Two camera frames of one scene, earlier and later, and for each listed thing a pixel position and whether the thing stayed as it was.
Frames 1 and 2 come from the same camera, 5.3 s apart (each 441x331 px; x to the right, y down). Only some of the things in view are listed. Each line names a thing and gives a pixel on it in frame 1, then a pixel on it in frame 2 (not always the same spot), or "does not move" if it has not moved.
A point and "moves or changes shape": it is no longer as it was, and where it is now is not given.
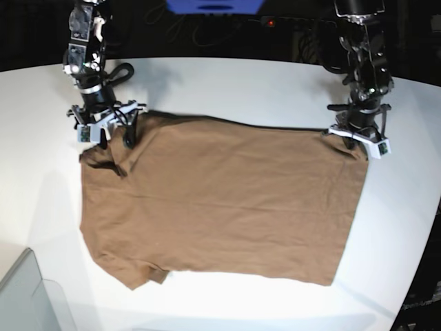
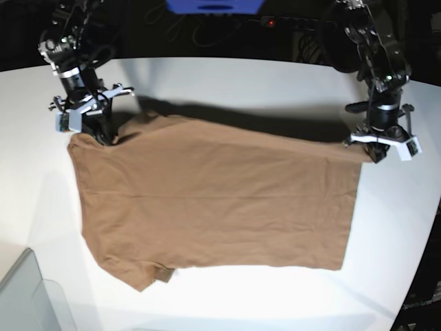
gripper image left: x=100 y=111 → x=85 y=107
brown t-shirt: x=204 y=194 moves or changes shape
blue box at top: x=213 y=7 does not move
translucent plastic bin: x=29 y=303 does not move
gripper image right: x=362 y=123 → x=388 y=123
